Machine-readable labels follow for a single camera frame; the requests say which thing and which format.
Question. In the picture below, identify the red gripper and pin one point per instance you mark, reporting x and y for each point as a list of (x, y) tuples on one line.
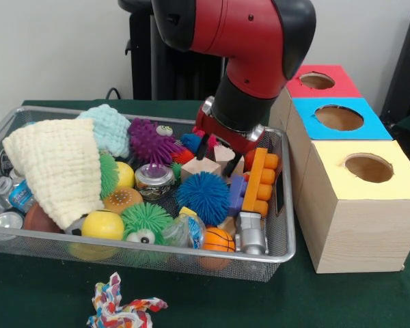
[(225, 135)]

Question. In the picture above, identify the wooden cube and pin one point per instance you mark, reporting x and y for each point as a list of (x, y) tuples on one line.
[(200, 169), (223, 153)]

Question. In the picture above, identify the purple spiky toy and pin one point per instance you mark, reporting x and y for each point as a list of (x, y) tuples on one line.
[(150, 140)]

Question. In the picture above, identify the cream waffle cloth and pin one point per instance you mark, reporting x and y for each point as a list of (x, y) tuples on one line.
[(58, 171)]

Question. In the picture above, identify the multicolour patterned cloth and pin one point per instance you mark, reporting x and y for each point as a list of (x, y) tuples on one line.
[(119, 311)]

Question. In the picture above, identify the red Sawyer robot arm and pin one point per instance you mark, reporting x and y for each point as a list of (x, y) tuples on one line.
[(246, 44)]

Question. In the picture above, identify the wooden box with three holes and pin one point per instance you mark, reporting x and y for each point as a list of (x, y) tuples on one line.
[(362, 232)]

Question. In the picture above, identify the clear mesh bin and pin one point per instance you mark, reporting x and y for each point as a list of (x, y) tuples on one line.
[(20, 116)]

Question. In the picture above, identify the blue spiky ball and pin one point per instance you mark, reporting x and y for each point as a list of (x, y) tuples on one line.
[(203, 198)]

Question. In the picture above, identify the orange building block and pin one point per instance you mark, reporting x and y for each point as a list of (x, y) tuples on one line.
[(259, 181)]

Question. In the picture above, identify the orange toy basketball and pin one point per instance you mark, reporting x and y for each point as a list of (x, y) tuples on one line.
[(218, 239)]

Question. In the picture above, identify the green spiky ball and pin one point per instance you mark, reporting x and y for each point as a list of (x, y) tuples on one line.
[(145, 218)]

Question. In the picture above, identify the tan burger toy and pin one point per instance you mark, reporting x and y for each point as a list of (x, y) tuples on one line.
[(123, 200)]

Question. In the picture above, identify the light teal waffle cloth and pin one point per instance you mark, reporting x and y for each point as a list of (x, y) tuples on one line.
[(111, 130)]

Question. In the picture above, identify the large yellow ball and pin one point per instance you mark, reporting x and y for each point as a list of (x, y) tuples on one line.
[(102, 225)]

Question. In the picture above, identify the black chair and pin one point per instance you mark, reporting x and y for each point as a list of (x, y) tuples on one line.
[(406, 68)]

